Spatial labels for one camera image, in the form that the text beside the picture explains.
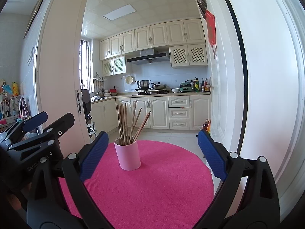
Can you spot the pink round table mat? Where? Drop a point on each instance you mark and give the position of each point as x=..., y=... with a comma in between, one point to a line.
x=154, y=190

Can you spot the pink cup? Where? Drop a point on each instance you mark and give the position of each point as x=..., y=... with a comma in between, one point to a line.
x=128, y=157

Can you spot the white door with lock plate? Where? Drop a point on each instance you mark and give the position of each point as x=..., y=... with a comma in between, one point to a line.
x=59, y=64

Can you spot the row of books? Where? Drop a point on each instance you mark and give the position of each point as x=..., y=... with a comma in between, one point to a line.
x=9, y=108

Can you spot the steel stockpot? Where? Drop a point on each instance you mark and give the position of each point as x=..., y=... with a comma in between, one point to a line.
x=143, y=84

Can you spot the cream lower kitchen cabinets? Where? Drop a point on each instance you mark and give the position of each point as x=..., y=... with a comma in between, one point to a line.
x=157, y=113

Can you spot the white wall box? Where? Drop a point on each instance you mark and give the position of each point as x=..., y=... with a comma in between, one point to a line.
x=30, y=55

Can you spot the group of condiment bottles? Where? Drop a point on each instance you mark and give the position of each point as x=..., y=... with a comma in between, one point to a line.
x=201, y=85

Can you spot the white step stool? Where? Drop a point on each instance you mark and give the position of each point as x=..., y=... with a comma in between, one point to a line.
x=91, y=131

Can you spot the bundle of wooden chopsticks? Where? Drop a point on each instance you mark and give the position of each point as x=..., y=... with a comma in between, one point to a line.
x=122, y=128

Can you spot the dark framed wall picture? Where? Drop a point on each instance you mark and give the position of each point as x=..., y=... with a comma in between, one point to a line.
x=38, y=7

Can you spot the wide lattice door cabinet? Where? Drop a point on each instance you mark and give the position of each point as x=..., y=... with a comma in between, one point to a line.
x=188, y=56

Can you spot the orange floor bottles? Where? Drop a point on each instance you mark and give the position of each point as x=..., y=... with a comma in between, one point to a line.
x=206, y=126

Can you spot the white ceiling light panel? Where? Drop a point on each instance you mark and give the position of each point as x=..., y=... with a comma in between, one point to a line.
x=119, y=12

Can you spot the red bowl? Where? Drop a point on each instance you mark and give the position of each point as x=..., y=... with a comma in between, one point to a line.
x=113, y=91

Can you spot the dark round wall hanging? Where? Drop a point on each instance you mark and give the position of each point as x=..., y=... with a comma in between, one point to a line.
x=200, y=2

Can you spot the kitchen window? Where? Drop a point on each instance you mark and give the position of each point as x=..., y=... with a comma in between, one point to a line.
x=86, y=64

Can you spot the yellow plush duck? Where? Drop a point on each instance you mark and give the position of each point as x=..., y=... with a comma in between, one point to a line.
x=15, y=88

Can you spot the white bowl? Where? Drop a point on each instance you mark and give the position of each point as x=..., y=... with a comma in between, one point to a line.
x=175, y=90

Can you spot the black range hood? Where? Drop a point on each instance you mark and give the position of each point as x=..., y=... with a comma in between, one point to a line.
x=147, y=57

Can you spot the small lattice door cabinet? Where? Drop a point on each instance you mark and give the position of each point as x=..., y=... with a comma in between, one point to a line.
x=114, y=65

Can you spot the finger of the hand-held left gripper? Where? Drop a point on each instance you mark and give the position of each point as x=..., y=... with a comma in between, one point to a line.
x=35, y=120
x=64, y=122

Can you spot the cream kitchen drawer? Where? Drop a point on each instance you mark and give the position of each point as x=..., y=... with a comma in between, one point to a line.
x=179, y=124
x=179, y=101
x=179, y=113

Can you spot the row of cream wall cabinets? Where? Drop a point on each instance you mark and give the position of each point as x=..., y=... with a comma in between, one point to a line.
x=152, y=37

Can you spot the green electric cooker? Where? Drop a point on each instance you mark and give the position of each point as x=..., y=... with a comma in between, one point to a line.
x=186, y=87

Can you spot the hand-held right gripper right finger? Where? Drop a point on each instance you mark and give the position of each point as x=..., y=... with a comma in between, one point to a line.
x=212, y=157

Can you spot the red wall hanging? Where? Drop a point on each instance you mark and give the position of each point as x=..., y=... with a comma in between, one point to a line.
x=211, y=28

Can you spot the white door with black edge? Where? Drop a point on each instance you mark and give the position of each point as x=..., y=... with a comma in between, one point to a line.
x=226, y=76

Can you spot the colourful toy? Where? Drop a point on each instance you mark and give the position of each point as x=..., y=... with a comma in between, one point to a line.
x=6, y=87

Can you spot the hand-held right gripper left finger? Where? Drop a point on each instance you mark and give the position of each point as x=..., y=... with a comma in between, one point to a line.
x=94, y=157

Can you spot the gas stove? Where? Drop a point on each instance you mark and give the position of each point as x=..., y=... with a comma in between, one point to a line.
x=151, y=92

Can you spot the hanging utensil rack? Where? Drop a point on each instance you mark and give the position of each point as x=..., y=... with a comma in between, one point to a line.
x=99, y=83

